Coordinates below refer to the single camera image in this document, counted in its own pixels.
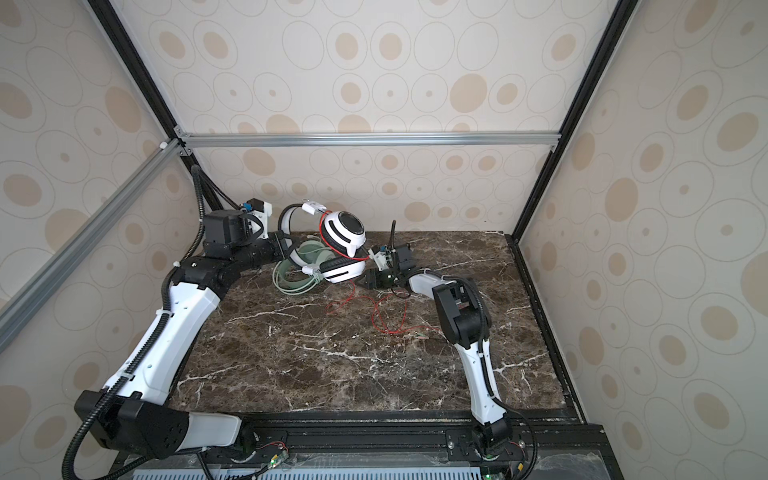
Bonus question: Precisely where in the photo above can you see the white black red-cabled headphones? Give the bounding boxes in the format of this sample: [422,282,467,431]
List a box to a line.
[277,199,439,337]

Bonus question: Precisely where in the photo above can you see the mint green wired headphones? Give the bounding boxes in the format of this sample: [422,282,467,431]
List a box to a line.
[272,237,334,296]

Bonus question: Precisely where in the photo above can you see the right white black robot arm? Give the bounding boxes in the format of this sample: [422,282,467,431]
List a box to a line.
[369,223,538,479]

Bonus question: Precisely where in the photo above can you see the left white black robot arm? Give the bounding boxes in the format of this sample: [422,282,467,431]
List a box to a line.
[61,166,289,479]

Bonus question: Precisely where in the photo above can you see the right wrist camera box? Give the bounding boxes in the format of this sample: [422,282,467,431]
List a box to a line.
[368,245,393,271]

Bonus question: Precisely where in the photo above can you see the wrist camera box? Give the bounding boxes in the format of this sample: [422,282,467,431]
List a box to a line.
[243,198,273,227]
[368,245,393,271]

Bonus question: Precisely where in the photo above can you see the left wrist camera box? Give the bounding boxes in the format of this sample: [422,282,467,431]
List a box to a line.
[243,198,273,227]

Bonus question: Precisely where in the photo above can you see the horizontal aluminium frame bar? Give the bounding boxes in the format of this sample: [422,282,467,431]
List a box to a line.
[180,131,561,149]

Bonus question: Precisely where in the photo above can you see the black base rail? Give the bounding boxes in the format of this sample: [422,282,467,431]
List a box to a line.
[130,410,623,479]

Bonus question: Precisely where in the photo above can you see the left slanted aluminium frame bar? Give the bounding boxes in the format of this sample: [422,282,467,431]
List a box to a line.
[1,139,181,349]

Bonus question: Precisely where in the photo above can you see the left black frame post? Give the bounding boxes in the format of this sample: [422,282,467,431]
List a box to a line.
[86,0,241,244]

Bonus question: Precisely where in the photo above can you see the black frame post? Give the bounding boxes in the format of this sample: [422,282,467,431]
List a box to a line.
[86,0,241,244]
[508,0,638,246]

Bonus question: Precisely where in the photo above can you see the right black frame post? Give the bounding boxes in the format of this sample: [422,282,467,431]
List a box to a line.
[508,0,638,246]

